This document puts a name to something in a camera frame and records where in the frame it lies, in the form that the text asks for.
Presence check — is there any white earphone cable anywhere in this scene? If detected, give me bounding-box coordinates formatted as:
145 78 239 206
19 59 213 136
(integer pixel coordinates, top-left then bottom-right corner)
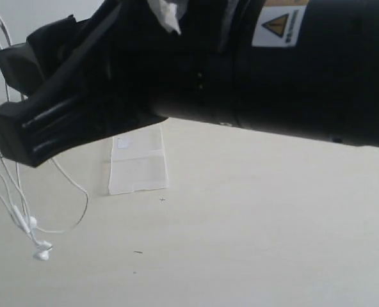
0 0 90 262

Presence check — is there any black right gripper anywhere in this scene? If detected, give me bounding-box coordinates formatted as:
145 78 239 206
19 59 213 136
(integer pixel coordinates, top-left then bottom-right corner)
99 1 379 147

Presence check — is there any clear plastic storage box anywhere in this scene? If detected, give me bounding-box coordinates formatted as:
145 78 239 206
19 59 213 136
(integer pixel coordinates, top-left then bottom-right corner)
108 124 169 195

